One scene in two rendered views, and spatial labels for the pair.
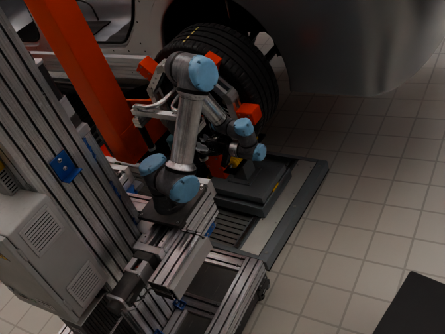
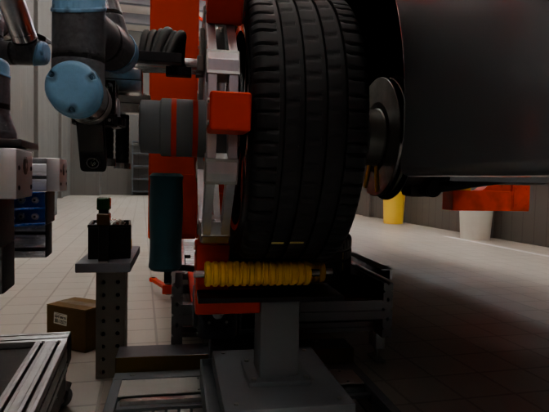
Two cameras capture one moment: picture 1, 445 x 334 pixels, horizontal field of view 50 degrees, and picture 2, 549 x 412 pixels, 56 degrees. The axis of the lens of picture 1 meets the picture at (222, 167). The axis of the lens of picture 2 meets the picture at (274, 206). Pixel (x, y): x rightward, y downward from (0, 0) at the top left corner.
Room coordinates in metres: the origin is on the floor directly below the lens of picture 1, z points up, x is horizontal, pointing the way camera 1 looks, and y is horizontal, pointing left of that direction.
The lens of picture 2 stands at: (1.11, -0.81, 0.73)
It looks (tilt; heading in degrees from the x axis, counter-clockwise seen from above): 3 degrees down; 33
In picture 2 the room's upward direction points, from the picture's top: 1 degrees clockwise
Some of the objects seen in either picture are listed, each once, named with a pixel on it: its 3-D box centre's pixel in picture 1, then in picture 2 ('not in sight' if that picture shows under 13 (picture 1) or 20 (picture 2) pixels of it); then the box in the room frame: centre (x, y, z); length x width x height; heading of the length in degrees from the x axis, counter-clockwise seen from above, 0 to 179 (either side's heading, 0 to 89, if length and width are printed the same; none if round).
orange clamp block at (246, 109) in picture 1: (249, 114); (227, 114); (1.87, -0.21, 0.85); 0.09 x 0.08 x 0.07; 44
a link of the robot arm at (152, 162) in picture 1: (157, 173); not in sight; (1.52, 0.25, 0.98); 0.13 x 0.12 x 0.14; 30
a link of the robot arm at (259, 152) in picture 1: (251, 150); (78, 91); (1.60, -0.14, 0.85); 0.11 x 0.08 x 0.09; 44
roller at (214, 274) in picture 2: (243, 149); (257, 273); (2.08, -0.14, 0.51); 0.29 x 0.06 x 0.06; 134
